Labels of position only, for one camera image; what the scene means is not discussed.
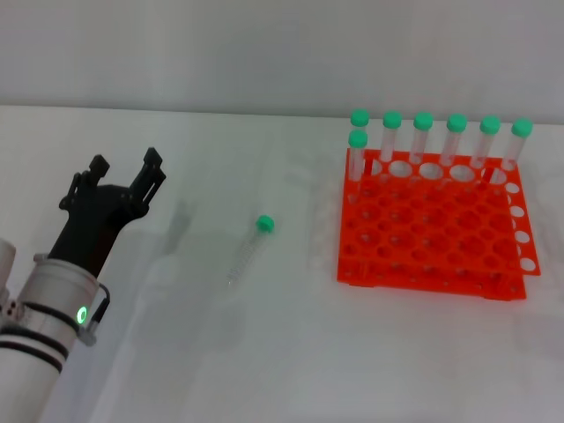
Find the clear test tube green cap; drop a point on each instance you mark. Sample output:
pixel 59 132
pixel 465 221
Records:
pixel 456 122
pixel 423 120
pixel 392 119
pixel 522 127
pixel 264 224
pixel 490 125
pixel 358 138
pixel 359 116

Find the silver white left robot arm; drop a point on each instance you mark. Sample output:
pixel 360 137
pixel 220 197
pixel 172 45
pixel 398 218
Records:
pixel 44 308

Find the orange test tube rack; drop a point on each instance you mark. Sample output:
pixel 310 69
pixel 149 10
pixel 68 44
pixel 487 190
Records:
pixel 440 229

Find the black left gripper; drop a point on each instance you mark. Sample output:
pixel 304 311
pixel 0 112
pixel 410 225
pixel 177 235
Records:
pixel 92 220

